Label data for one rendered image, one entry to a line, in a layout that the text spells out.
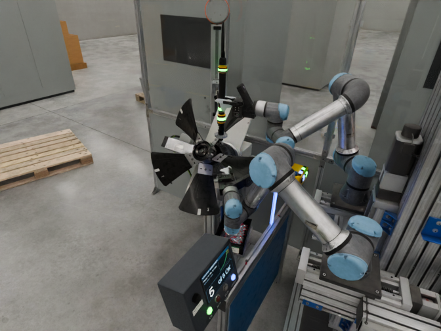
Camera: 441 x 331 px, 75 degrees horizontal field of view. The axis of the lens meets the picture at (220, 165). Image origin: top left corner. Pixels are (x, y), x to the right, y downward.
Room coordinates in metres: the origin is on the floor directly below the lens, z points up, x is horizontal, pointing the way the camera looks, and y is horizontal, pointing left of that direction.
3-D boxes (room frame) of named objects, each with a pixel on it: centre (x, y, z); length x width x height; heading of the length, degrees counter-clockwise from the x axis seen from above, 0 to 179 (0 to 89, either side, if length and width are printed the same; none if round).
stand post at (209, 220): (1.58, 0.06, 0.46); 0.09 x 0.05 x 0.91; 59
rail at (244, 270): (1.15, -0.26, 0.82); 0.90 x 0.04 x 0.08; 149
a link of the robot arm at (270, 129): (1.30, -0.26, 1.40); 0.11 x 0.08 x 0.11; 10
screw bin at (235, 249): (1.17, -0.08, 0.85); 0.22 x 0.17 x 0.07; 164
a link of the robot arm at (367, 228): (0.81, -0.54, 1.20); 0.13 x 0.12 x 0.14; 143
